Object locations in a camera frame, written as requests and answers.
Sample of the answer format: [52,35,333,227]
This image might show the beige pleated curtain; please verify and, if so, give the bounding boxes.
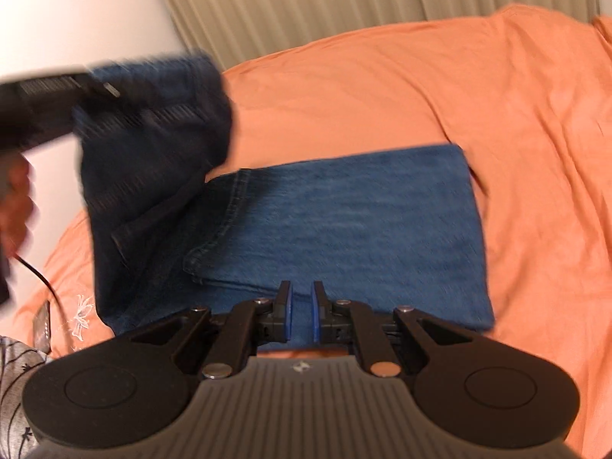
[148,0,604,72]

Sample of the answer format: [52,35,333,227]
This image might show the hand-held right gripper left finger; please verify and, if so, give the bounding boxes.
[131,280,293,378]

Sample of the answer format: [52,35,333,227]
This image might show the small black rectangular object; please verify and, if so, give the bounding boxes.
[33,302,52,351]

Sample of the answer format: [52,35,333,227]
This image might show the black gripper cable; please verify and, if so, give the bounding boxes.
[14,254,62,314]

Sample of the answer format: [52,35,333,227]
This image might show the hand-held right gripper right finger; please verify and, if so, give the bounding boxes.
[311,280,472,378]

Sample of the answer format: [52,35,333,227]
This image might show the grey patterned cloth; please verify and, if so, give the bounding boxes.
[0,337,54,459]

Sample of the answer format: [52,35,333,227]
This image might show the blue denim pants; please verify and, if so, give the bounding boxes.
[72,55,495,347]

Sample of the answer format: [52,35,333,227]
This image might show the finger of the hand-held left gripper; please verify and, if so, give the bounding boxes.
[74,79,208,129]

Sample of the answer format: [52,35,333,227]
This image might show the orange duvet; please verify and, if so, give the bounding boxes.
[12,2,612,459]

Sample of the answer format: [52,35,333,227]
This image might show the person's left hand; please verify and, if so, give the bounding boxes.
[0,154,35,255]

